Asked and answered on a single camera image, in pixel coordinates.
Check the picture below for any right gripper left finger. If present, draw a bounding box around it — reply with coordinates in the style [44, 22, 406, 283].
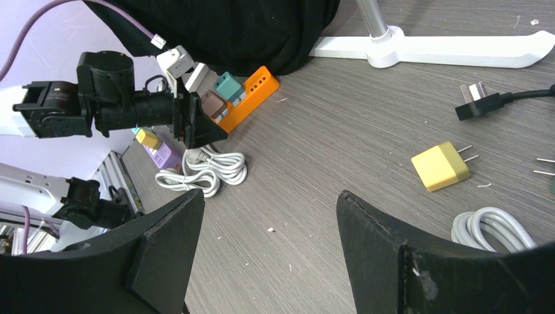
[1, 189, 205, 313]

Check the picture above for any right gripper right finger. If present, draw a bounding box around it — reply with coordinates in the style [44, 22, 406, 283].
[336, 190, 554, 313]

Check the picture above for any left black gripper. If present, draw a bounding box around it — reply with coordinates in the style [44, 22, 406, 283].
[171, 92, 228, 149]

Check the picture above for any brown plug adapter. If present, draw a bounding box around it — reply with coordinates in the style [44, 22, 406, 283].
[201, 90, 228, 123]

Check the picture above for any orange power strip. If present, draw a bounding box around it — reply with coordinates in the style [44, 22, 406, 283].
[212, 65, 280, 133]

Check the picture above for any white strip cable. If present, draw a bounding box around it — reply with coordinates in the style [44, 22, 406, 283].
[450, 206, 539, 254]

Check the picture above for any yellow plug adapter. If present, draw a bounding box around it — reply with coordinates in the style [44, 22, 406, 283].
[411, 141, 479, 192]

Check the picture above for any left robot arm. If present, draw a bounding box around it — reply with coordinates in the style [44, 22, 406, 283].
[1, 51, 228, 148]

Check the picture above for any purple power strip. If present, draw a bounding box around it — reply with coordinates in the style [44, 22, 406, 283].
[143, 139, 183, 171]

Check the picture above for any yellow adapter on purple strip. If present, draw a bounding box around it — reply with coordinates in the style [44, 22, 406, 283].
[135, 128, 162, 150]

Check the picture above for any black t-shirt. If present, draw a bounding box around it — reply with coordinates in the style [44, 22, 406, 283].
[112, 0, 340, 77]

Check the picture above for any white clothes rack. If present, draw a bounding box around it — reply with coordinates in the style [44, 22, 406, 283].
[310, 1, 554, 69]

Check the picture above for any grey coiled cable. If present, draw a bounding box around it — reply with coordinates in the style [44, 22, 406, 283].
[154, 145, 249, 199]

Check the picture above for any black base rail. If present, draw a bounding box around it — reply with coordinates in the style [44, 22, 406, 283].
[0, 149, 146, 256]

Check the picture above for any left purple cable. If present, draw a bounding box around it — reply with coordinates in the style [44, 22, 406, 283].
[0, 0, 168, 83]

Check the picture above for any black power cable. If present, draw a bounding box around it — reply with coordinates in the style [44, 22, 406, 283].
[454, 80, 555, 122]

